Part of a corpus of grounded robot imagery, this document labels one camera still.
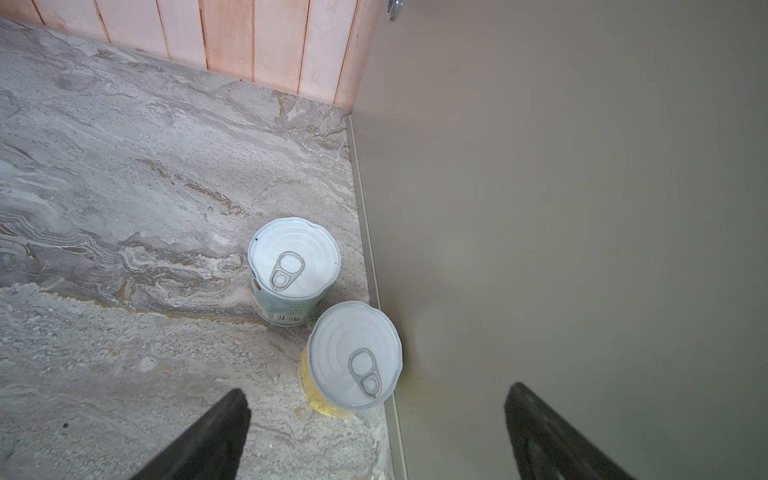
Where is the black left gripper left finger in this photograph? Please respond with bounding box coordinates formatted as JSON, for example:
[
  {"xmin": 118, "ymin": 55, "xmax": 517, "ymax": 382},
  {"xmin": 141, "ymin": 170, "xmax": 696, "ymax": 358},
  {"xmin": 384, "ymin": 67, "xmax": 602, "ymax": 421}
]
[{"xmin": 132, "ymin": 389, "xmax": 251, "ymax": 480}]

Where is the far teal label can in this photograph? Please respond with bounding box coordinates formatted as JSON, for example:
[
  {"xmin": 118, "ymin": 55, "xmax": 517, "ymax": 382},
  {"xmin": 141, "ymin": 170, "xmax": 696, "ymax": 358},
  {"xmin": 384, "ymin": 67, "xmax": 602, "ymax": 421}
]
[{"xmin": 247, "ymin": 217, "xmax": 341, "ymax": 327}]

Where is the yellow label can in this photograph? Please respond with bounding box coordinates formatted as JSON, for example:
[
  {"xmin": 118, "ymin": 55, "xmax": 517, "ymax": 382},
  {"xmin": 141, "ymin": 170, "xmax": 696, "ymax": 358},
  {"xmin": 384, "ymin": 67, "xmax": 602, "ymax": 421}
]
[{"xmin": 299, "ymin": 301, "xmax": 403, "ymax": 418}]

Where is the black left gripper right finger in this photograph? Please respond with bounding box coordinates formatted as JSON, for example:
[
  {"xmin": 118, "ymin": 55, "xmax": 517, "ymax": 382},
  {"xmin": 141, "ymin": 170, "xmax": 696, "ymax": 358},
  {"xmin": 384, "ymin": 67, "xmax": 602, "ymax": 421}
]
[{"xmin": 504, "ymin": 382, "xmax": 632, "ymax": 480}]

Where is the grey metal cabinet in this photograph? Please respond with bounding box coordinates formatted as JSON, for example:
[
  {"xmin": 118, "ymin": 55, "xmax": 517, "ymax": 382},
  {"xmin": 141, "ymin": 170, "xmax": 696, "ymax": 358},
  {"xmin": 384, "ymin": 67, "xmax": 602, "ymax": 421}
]
[{"xmin": 352, "ymin": 1, "xmax": 767, "ymax": 479}]

